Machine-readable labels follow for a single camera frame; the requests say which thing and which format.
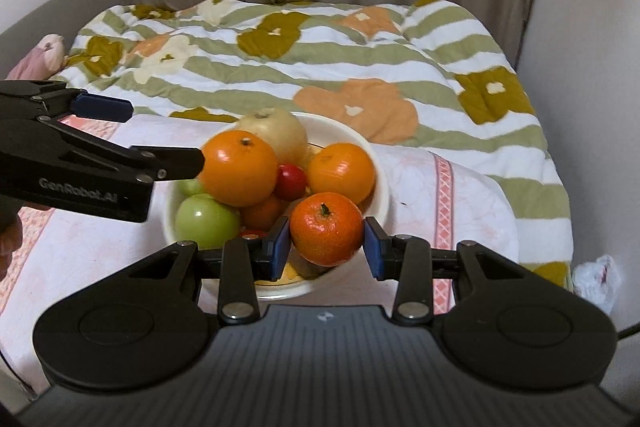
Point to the green striped floral blanket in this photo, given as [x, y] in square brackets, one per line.
[320, 62]

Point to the large red tomato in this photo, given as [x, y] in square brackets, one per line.
[252, 234]

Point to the yellow red apple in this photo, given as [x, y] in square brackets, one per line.
[277, 132]

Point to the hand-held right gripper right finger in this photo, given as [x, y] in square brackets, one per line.
[372, 252]

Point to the pink floral tablecloth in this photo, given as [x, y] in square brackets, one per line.
[100, 257]

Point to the white plastic bag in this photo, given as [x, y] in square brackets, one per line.
[597, 281]

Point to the medium orange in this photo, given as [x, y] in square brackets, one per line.
[341, 172]

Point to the small tangerine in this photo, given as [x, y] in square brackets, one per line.
[262, 213]

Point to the grey upholstered headboard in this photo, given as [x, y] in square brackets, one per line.
[55, 7]

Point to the green apple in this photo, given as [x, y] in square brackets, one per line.
[207, 221]

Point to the small red tomato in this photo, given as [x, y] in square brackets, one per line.
[291, 183]

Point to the large orange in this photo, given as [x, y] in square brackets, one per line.
[240, 167]

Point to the cream oval bowl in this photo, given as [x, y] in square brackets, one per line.
[377, 187]

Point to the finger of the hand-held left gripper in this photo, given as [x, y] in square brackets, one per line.
[175, 163]
[100, 107]

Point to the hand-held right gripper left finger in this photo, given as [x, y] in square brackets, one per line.
[280, 252]

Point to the pink plush toy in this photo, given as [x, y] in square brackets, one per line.
[42, 54]

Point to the medium tangerine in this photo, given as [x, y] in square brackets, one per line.
[327, 229]

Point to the person's left hand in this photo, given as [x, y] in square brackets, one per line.
[9, 242]

